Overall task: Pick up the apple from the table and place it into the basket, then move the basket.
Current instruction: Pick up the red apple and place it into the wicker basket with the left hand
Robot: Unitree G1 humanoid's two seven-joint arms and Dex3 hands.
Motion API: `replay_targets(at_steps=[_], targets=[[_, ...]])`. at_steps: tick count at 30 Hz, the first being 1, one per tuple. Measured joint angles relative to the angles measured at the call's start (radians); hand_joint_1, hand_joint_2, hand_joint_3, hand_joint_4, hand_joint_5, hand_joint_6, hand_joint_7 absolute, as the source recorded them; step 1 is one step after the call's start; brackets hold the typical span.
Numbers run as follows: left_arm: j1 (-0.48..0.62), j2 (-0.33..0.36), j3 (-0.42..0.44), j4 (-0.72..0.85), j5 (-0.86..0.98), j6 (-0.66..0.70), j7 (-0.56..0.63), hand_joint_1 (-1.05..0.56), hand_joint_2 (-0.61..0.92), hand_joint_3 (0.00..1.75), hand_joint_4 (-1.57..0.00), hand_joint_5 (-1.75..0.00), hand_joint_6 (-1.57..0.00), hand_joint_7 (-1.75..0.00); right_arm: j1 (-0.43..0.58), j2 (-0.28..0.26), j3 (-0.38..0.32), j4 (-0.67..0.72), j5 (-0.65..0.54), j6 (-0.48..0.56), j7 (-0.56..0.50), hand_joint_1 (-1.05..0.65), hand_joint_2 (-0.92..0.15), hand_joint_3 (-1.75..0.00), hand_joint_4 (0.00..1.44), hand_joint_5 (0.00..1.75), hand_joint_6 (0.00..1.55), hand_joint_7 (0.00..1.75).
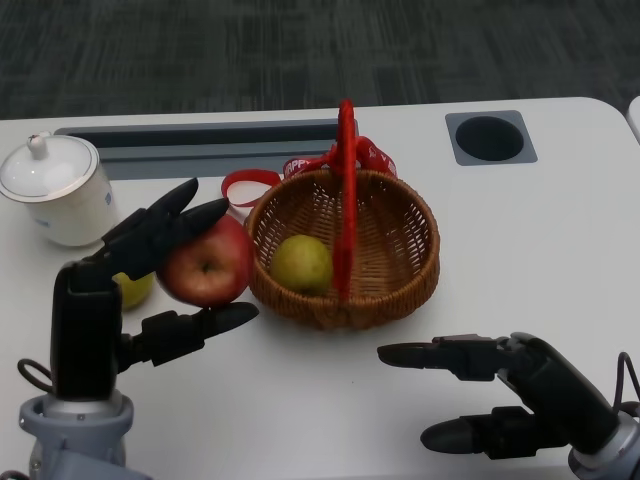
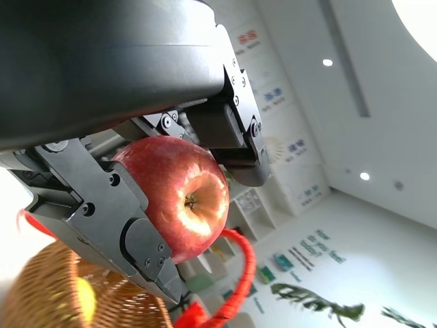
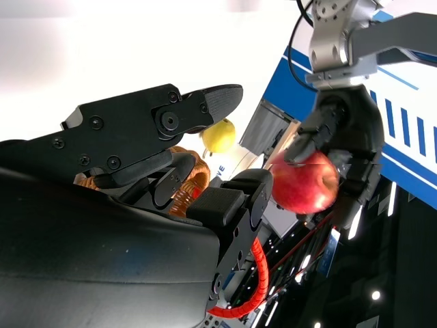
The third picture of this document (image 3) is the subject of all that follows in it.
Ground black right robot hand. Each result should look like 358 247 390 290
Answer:
0 83 274 328

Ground red apple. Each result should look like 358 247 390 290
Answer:
270 150 340 215

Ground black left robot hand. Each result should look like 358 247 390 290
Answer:
283 85 385 230

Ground green pear with stem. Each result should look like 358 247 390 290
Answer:
200 118 236 156

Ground wicker basket with red handle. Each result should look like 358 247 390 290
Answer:
74 146 270 319

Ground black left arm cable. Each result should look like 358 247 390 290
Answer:
288 0 318 90

